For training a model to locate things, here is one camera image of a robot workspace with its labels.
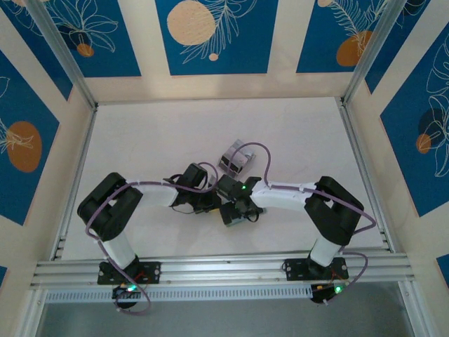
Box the aluminium table side rail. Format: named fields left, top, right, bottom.
left=338, top=100, right=396, bottom=252
left=51, top=107, right=98, bottom=260

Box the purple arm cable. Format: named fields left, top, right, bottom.
left=229, top=141, right=378, bottom=306
left=86, top=161, right=220, bottom=315

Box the aluminium frame post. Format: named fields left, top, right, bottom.
left=26, top=0, right=99, bottom=110
left=342, top=0, right=413, bottom=106

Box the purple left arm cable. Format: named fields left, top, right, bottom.
left=86, top=161, right=220, bottom=315

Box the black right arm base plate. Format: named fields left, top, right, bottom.
left=283, top=257, right=350, bottom=282

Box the green card holder wallet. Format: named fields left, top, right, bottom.
left=226, top=206, right=267, bottom=230

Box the thin black left gripper cable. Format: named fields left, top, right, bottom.
left=170, top=199, right=197, bottom=216

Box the white slotted cable duct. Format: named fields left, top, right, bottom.
left=43, top=282, right=315, bottom=303

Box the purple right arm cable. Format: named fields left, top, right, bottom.
left=229, top=141, right=378, bottom=306

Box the aluminium frame cross rail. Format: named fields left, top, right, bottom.
left=29, top=249, right=411, bottom=291

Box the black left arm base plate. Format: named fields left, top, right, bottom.
left=97, top=261, right=162, bottom=285

